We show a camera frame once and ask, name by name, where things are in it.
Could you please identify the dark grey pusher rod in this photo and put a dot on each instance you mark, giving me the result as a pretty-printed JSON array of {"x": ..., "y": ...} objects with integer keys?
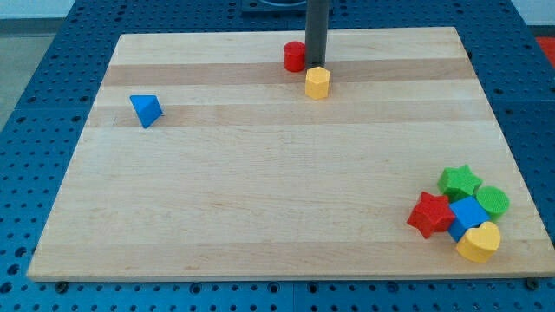
[{"x": 316, "y": 29}]

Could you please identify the yellow hexagon block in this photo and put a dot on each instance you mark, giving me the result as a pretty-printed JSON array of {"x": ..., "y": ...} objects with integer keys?
[{"x": 317, "y": 83}]

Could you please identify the green cylinder block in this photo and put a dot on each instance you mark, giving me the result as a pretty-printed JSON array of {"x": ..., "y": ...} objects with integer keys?
[{"x": 494, "y": 201}]

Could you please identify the green star block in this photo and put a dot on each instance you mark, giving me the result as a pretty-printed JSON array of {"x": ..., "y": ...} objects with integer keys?
[{"x": 458, "y": 182}]

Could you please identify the blue triangle block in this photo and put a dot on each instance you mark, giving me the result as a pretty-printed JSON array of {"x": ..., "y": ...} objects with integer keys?
[{"x": 147, "y": 108}]

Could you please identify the red cylinder block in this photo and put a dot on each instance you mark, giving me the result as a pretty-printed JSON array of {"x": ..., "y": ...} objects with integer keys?
[{"x": 294, "y": 56}]

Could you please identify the wooden board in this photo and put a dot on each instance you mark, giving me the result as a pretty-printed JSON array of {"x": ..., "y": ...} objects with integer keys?
[{"x": 245, "y": 177}]

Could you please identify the yellow heart block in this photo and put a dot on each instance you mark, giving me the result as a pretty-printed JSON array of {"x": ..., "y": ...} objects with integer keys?
[{"x": 480, "y": 244}]

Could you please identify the blue cube block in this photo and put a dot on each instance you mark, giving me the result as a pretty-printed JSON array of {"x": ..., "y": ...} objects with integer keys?
[{"x": 468, "y": 214}]

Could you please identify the red star block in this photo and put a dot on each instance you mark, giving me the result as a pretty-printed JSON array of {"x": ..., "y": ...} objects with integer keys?
[{"x": 431, "y": 214}]

